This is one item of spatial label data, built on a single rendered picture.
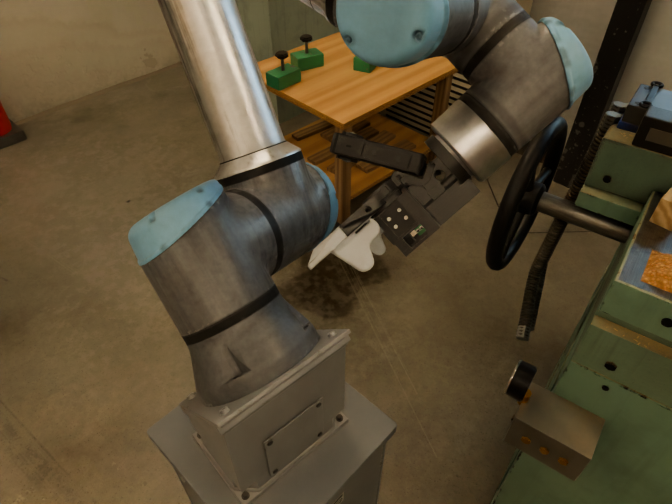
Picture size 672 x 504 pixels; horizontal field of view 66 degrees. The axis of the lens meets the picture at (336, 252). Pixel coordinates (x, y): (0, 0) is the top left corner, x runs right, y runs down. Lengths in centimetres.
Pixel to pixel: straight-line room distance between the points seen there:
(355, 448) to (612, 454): 43
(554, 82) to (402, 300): 133
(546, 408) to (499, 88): 54
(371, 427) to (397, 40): 65
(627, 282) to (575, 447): 29
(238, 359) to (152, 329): 117
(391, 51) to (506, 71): 16
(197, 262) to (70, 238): 164
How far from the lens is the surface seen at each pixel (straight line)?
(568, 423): 93
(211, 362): 71
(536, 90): 59
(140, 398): 170
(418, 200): 61
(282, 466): 87
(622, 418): 94
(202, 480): 92
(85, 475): 163
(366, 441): 92
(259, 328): 69
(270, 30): 258
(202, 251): 68
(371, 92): 191
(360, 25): 50
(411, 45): 48
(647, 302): 75
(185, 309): 71
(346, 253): 57
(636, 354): 83
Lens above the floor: 137
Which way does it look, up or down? 44 degrees down
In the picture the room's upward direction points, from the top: straight up
